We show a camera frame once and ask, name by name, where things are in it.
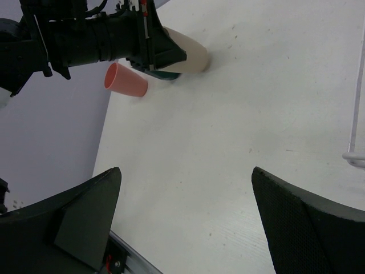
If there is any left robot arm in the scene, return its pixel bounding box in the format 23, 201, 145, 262
1, 1, 188, 107

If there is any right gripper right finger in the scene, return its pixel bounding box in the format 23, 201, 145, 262
252, 167, 364, 273

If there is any white wire dish rack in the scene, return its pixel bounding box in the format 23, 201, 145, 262
342, 28, 364, 170

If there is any beige plastic cup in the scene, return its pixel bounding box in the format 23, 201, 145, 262
159, 27, 209, 74

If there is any dark green mug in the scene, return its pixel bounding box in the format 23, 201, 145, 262
145, 71, 180, 81

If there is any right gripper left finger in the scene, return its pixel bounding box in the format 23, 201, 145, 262
1, 168, 121, 273

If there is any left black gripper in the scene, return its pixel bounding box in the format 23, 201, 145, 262
51, 1, 187, 80

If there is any aluminium mounting rail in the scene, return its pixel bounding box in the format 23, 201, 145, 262
98, 231, 162, 274

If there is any salmon pink plastic cup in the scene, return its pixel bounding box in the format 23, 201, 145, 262
104, 62, 148, 98

